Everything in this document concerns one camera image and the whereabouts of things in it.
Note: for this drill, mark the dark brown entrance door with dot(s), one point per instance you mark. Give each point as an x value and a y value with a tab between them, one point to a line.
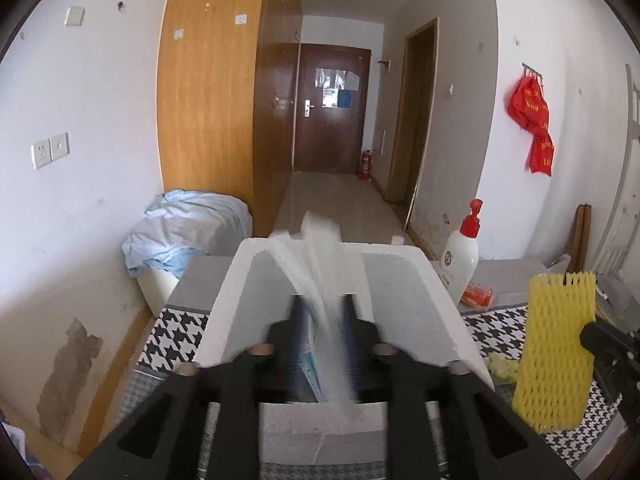
325	140

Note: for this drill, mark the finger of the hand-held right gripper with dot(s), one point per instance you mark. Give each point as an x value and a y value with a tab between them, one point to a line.
607	345
568	278

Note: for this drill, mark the white tissue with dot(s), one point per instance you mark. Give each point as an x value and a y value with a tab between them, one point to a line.
325	270

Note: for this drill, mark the red fire extinguisher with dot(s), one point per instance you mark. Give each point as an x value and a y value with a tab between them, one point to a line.
366	165

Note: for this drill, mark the yellow foam net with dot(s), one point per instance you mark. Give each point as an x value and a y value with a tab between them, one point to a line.
550	350

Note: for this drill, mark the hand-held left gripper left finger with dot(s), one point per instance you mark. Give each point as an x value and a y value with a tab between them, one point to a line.
301	330

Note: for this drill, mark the white wall switch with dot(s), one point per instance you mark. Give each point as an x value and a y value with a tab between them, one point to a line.
74	16

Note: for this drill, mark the metal wall hook rack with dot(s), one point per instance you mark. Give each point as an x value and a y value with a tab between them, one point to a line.
532	70

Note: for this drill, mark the red cloth bag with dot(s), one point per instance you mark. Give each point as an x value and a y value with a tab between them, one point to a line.
541	155
529	105

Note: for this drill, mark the red snack packet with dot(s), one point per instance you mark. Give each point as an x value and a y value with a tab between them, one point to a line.
476	296

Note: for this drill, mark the light blue cloth pile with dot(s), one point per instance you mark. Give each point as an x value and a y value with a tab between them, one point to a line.
190	220

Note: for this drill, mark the white foam box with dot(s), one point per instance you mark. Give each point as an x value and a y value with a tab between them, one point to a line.
435	320

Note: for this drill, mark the white lotion pump bottle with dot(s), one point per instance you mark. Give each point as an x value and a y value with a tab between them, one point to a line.
460	265

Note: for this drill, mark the wooden boards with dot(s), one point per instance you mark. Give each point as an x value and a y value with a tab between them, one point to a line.
581	235

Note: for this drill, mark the white double wall socket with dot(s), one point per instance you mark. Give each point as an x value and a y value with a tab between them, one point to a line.
50	150

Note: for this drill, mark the blue door notice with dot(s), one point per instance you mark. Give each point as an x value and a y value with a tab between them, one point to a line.
345	98

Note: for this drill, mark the wooden side door frame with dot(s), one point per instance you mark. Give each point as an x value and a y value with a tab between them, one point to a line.
400	160

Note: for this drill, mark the houndstooth table runner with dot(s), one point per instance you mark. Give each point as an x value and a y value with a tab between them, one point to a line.
175	335

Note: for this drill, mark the wooden wardrobe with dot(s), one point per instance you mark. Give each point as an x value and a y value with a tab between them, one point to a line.
210	110

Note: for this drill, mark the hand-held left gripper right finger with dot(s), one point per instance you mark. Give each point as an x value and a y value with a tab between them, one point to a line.
348	330

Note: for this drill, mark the white bunk bed frame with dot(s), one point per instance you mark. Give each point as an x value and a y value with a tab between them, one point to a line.
631	85

